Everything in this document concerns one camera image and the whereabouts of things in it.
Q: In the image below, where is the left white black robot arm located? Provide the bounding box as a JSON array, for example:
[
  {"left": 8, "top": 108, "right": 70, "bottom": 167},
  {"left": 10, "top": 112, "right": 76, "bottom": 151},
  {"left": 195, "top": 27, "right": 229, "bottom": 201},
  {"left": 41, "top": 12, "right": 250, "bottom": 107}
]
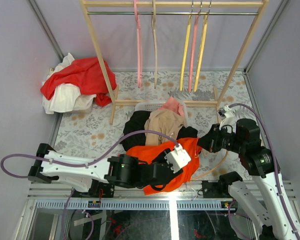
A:
[{"left": 27, "top": 143, "right": 191, "bottom": 198}]

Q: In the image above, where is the aluminium rail frame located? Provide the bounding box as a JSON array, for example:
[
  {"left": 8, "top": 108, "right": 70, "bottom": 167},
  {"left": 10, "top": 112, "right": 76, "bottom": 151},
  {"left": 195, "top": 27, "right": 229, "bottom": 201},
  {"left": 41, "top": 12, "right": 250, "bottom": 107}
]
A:
[{"left": 12, "top": 179, "right": 300, "bottom": 240}]

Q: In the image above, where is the yellow hanger left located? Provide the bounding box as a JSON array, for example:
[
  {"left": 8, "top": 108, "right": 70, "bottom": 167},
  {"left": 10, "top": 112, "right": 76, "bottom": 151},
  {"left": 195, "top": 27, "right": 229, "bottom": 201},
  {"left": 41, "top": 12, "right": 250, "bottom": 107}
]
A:
[{"left": 179, "top": 3, "right": 194, "bottom": 91}]

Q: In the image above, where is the pink garment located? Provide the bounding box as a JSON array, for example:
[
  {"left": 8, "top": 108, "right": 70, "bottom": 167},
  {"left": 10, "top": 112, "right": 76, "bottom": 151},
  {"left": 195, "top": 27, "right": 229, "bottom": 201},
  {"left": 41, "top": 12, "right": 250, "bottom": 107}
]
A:
[{"left": 159, "top": 97, "right": 185, "bottom": 117}]

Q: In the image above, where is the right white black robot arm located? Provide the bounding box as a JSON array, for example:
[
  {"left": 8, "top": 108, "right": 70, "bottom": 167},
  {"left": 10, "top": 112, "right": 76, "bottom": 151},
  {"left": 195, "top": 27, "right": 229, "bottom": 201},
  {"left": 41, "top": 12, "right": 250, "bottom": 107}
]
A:
[{"left": 198, "top": 118, "right": 300, "bottom": 240}]

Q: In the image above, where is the pink hanger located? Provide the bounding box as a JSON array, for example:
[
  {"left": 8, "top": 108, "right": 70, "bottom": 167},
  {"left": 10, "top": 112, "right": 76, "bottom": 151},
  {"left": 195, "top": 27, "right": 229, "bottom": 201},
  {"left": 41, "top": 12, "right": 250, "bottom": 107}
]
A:
[
  {"left": 188, "top": 1, "right": 202, "bottom": 92},
  {"left": 133, "top": 0, "right": 143, "bottom": 88}
]

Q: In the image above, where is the red cloth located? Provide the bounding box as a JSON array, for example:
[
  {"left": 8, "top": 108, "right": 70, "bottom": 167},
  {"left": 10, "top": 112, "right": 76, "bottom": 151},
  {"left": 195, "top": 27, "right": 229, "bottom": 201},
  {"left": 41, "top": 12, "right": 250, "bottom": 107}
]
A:
[{"left": 40, "top": 57, "right": 112, "bottom": 107}]

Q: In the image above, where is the black garment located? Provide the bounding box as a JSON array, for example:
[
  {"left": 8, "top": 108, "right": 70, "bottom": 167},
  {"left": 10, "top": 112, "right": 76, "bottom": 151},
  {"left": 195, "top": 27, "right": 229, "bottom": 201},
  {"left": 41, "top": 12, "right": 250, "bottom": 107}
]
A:
[{"left": 120, "top": 110, "right": 198, "bottom": 151}]

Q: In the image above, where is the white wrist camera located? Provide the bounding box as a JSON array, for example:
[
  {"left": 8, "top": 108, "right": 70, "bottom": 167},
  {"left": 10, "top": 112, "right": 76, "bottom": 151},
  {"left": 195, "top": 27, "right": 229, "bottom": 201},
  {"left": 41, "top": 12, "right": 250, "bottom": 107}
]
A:
[
  {"left": 164, "top": 144, "right": 191, "bottom": 174},
  {"left": 217, "top": 105, "right": 235, "bottom": 130}
]

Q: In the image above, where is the orange t shirt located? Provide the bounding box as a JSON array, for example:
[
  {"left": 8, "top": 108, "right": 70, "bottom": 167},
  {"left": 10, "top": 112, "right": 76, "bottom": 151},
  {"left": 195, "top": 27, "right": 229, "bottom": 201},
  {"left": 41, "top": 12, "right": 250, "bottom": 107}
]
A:
[{"left": 126, "top": 137, "right": 203, "bottom": 196}]

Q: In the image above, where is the pink hanger right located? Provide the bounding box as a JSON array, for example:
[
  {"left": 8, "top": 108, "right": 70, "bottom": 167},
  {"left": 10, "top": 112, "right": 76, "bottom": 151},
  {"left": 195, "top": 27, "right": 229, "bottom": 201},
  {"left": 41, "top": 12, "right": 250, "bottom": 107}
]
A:
[{"left": 188, "top": 1, "right": 202, "bottom": 92}]

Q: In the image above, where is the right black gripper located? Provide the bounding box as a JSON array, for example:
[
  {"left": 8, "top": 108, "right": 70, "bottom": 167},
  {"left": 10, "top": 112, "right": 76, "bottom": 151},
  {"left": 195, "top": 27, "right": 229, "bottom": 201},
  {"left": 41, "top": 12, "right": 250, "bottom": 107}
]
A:
[{"left": 194, "top": 122, "right": 245, "bottom": 153}]

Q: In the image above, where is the pink hanger left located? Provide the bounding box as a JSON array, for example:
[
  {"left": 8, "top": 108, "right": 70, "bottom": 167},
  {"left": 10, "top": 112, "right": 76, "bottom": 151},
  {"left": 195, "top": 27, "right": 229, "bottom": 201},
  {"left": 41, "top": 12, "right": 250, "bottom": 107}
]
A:
[{"left": 133, "top": 0, "right": 143, "bottom": 88}]

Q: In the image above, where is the wooden clothes rack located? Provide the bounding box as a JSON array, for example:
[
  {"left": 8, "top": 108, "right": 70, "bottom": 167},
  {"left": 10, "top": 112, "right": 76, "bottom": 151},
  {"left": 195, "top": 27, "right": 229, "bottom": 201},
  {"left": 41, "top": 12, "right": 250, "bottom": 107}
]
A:
[{"left": 78, "top": 0, "right": 270, "bottom": 126}]

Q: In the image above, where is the orange wavy hanger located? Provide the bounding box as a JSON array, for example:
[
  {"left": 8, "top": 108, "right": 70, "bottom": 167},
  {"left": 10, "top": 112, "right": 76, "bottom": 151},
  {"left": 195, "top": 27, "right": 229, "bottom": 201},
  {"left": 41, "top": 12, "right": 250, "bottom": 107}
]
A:
[{"left": 189, "top": 147, "right": 230, "bottom": 181}]

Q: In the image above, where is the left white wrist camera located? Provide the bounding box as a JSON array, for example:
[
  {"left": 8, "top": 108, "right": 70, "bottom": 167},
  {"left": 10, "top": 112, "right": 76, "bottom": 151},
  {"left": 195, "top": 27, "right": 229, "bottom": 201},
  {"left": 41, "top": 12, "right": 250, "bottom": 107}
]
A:
[{"left": 164, "top": 144, "right": 191, "bottom": 174}]

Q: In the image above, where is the white laundry basket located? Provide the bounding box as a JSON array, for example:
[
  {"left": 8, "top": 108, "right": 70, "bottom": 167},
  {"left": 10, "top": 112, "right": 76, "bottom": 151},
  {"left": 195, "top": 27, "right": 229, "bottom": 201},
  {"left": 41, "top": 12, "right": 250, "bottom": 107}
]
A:
[{"left": 134, "top": 99, "right": 189, "bottom": 127}]

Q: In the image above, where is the yellow hanger right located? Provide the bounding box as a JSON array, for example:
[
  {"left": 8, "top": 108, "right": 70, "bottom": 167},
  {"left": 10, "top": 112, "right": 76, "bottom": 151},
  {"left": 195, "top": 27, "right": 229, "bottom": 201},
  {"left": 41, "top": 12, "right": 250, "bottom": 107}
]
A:
[{"left": 193, "top": 0, "right": 212, "bottom": 92}]

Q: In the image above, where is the beige garment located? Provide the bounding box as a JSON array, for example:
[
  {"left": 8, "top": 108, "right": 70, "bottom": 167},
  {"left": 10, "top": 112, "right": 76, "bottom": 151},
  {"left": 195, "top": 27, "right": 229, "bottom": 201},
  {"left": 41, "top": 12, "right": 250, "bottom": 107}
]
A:
[{"left": 144, "top": 109, "right": 186, "bottom": 146}]

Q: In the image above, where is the white cloth pile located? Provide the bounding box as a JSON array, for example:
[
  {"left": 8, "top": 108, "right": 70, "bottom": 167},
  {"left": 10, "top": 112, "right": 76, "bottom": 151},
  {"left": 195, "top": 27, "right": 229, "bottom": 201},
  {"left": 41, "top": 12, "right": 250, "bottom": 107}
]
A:
[{"left": 41, "top": 52, "right": 97, "bottom": 115}]

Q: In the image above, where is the beige wooden hanger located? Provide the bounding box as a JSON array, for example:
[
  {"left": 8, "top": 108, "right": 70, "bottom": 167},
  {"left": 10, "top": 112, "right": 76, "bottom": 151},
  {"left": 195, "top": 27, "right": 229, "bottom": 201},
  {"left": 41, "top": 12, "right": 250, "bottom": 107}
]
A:
[{"left": 151, "top": 0, "right": 158, "bottom": 89}]

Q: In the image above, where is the yellow hanger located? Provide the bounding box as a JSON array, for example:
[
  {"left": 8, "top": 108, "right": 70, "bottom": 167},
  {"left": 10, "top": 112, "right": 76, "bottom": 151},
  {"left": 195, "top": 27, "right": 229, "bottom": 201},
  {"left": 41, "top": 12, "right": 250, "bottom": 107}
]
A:
[
  {"left": 179, "top": 3, "right": 194, "bottom": 91},
  {"left": 193, "top": 0, "right": 212, "bottom": 92}
]

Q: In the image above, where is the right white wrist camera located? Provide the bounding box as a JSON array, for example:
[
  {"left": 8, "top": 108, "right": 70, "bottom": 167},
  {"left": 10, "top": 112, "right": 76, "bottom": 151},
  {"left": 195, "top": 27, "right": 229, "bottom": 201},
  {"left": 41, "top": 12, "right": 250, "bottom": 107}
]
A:
[{"left": 217, "top": 105, "right": 235, "bottom": 130}]

